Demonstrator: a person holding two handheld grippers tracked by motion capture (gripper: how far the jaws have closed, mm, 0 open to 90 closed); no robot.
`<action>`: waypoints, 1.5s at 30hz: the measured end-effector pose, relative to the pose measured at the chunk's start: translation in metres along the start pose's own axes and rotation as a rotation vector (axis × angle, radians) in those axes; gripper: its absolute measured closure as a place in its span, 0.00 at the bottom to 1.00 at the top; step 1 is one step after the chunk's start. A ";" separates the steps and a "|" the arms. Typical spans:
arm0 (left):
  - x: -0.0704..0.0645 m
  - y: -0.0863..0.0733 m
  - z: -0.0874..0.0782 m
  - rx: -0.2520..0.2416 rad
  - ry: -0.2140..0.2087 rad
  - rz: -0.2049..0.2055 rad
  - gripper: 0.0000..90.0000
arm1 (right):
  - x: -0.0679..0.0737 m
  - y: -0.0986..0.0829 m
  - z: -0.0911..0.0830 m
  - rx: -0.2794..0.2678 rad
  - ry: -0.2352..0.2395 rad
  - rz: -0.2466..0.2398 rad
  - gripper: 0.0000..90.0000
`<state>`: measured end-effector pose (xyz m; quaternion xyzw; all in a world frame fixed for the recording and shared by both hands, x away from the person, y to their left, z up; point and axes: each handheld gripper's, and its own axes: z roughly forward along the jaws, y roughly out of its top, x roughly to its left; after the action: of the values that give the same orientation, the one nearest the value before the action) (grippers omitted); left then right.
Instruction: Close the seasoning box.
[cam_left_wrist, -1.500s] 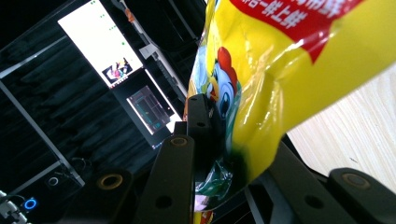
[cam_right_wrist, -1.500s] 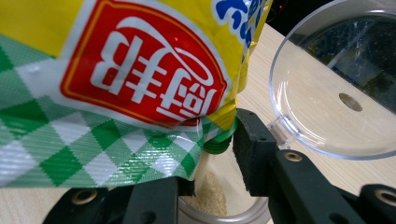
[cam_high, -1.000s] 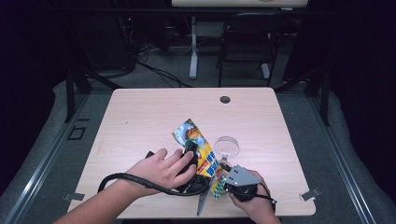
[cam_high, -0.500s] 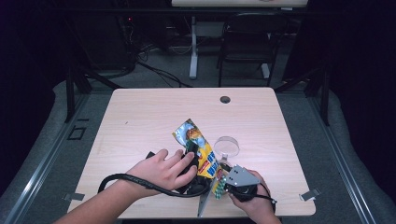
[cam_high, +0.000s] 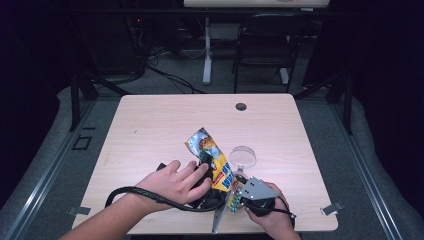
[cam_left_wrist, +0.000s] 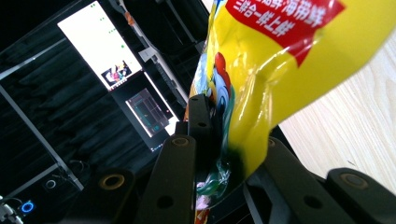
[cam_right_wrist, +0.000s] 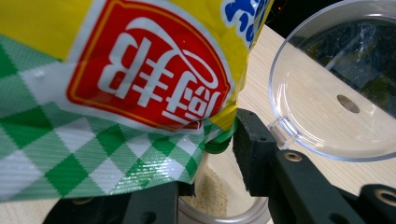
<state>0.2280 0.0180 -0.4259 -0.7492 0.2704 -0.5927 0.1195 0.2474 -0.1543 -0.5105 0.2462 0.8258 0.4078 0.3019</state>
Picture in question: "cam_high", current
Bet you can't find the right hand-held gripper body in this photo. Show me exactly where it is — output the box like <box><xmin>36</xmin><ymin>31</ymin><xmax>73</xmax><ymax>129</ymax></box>
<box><xmin>237</xmin><ymin>176</ymin><xmax>280</xmax><ymax>217</ymax></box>

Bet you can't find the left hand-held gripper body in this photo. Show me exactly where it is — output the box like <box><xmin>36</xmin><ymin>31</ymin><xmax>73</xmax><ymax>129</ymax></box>
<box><xmin>189</xmin><ymin>172</ymin><xmax>235</xmax><ymax>235</ymax></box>

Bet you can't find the yellow spout pouch green cap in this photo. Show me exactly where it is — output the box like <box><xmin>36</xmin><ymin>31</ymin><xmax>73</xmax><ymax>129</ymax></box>
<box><xmin>184</xmin><ymin>127</ymin><xmax>243</xmax><ymax>215</ymax></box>

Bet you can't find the clear round jar lid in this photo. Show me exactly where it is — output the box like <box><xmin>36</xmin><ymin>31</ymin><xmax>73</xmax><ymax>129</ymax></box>
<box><xmin>228</xmin><ymin>145</ymin><xmax>258</xmax><ymax>170</ymax></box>

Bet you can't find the person's right hand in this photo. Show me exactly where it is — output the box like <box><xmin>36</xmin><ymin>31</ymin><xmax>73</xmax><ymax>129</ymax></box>
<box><xmin>245</xmin><ymin>181</ymin><xmax>301</xmax><ymax>240</ymax></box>

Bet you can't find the person's left hand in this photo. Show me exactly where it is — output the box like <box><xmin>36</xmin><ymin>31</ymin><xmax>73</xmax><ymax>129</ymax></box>
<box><xmin>134</xmin><ymin>159</ymin><xmax>213</xmax><ymax>213</ymax></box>

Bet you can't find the grey tape piece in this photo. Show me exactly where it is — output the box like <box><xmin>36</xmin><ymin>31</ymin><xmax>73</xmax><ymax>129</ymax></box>
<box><xmin>67</xmin><ymin>206</ymin><xmax>92</xmax><ymax>216</ymax></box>
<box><xmin>320</xmin><ymin>201</ymin><xmax>344</xmax><ymax>217</ymax></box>

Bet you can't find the white desk leg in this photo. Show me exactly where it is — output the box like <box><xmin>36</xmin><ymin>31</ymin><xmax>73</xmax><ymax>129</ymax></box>
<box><xmin>202</xmin><ymin>17</ymin><xmax>213</xmax><ymax>86</ymax></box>

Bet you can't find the short white desk foot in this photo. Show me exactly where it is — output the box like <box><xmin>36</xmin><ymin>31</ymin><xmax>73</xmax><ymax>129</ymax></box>
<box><xmin>279</xmin><ymin>66</ymin><xmax>290</xmax><ymax>85</ymax></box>

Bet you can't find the black folding chair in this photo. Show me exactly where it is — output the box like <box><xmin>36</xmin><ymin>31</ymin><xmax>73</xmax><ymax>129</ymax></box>
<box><xmin>232</xmin><ymin>13</ymin><xmax>309</xmax><ymax>94</ymax></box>

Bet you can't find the black equipment box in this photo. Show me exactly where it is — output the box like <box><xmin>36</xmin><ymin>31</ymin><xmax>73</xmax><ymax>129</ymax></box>
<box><xmin>79</xmin><ymin>16</ymin><xmax>141</xmax><ymax>75</ymax></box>

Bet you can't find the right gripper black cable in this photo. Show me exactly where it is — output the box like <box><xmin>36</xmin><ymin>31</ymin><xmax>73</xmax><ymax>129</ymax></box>
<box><xmin>246</xmin><ymin>195</ymin><xmax>298</xmax><ymax>228</ymax></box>

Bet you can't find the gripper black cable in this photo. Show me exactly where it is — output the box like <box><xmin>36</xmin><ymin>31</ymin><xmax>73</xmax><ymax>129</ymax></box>
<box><xmin>104</xmin><ymin>185</ymin><xmax>228</xmax><ymax>213</ymax></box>
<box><xmin>246</xmin><ymin>195</ymin><xmax>298</xmax><ymax>228</ymax></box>

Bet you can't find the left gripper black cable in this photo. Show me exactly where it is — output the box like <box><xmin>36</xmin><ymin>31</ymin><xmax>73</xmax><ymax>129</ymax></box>
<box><xmin>104</xmin><ymin>185</ymin><xmax>228</xmax><ymax>213</ymax></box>

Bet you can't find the black floor cable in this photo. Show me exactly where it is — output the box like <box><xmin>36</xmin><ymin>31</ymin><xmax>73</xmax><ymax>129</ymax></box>
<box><xmin>146</xmin><ymin>64</ymin><xmax>206</xmax><ymax>95</ymax></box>

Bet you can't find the aluminium floor rail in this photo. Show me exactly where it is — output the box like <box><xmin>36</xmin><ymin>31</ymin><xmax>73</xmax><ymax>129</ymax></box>
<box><xmin>328</xmin><ymin>99</ymin><xmax>404</xmax><ymax>240</ymax></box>
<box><xmin>6</xmin><ymin>99</ymin><xmax>98</xmax><ymax>240</ymax></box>

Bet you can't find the black metal frame stand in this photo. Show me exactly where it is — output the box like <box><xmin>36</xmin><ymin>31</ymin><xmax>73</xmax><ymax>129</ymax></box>
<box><xmin>69</xmin><ymin>71</ymin><xmax>131</xmax><ymax>132</ymax></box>
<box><xmin>293</xmin><ymin>73</ymin><xmax>354</xmax><ymax>136</ymax></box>

